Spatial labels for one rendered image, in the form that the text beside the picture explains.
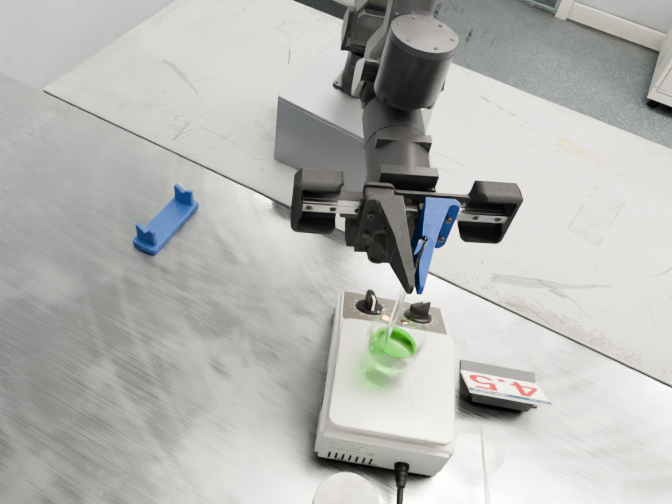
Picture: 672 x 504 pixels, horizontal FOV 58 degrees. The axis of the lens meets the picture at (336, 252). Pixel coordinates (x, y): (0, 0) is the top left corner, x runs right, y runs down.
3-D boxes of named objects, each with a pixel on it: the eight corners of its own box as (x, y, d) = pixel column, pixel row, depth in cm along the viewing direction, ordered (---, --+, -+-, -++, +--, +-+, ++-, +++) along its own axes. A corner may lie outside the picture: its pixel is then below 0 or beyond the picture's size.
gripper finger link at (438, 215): (461, 199, 48) (441, 246, 53) (416, 196, 47) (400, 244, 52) (477, 270, 44) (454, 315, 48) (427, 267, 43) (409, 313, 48)
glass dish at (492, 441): (474, 421, 67) (480, 413, 66) (509, 463, 65) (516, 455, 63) (437, 447, 65) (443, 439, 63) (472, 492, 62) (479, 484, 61)
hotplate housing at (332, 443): (335, 301, 75) (344, 262, 69) (439, 320, 75) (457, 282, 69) (308, 481, 61) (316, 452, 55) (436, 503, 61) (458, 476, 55)
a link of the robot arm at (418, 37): (351, 82, 63) (378, -29, 54) (427, 95, 64) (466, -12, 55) (349, 156, 56) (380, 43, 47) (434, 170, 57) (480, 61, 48)
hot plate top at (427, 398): (341, 320, 64) (342, 315, 63) (452, 339, 64) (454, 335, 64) (325, 427, 57) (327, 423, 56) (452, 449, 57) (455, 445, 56)
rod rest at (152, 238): (178, 197, 83) (176, 178, 80) (200, 207, 82) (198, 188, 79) (132, 245, 77) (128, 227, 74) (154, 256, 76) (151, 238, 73)
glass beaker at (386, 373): (400, 344, 63) (418, 299, 56) (416, 391, 60) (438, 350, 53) (344, 352, 61) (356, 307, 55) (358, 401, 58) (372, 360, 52)
